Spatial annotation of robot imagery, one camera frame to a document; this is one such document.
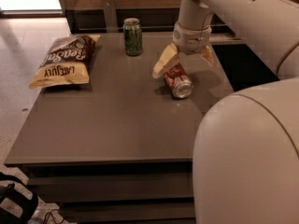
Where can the grey counter ledge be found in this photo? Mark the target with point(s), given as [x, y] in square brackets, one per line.
[224, 39]

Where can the red coke can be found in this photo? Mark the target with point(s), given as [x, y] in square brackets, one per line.
[178, 81]

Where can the grey drawer cabinet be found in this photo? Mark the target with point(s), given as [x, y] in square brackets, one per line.
[124, 122]

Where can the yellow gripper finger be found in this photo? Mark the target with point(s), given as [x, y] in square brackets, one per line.
[167, 60]
[206, 54]

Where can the top grey drawer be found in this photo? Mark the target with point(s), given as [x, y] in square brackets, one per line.
[101, 188]

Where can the brown yellow chip bag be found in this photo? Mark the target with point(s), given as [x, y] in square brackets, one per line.
[67, 62]

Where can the green soda can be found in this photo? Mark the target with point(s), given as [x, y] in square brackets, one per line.
[132, 36]

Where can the lower grey drawer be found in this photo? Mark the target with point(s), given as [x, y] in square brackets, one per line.
[128, 212]

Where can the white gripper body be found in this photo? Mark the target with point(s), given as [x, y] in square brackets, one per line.
[191, 40]

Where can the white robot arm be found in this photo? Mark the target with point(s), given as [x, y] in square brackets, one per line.
[245, 164]

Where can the grey drawer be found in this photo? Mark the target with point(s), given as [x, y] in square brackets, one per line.
[101, 188]
[128, 212]

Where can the left metal bracket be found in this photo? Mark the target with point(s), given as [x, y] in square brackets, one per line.
[110, 15]

